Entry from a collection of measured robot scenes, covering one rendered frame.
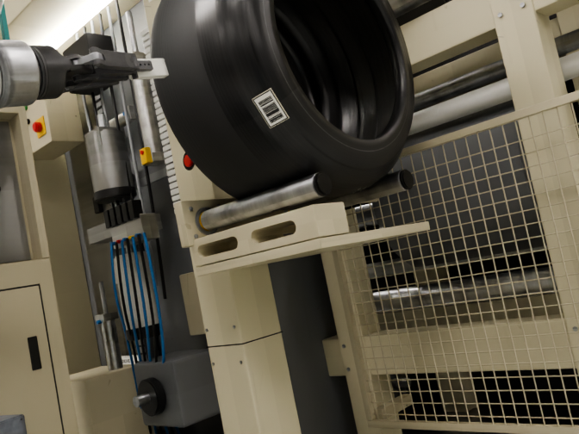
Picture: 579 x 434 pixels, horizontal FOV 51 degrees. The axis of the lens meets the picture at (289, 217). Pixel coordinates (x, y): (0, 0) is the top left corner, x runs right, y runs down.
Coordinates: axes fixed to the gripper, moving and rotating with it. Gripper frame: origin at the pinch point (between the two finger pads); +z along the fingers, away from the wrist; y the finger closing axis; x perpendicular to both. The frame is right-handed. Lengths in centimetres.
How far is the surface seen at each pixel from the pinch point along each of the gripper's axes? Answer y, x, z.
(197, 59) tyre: -0.6, -1.1, 10.9
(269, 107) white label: -10.2, 11.2, 14.6
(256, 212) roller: 6.1, 27.6, 20.3
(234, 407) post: 33, 69, 22
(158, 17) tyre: 10.3, -13.8, 14.7
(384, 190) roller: -6, 31, 48
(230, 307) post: 28, 47, 25
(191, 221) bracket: 23.5, 25.5, 18.2
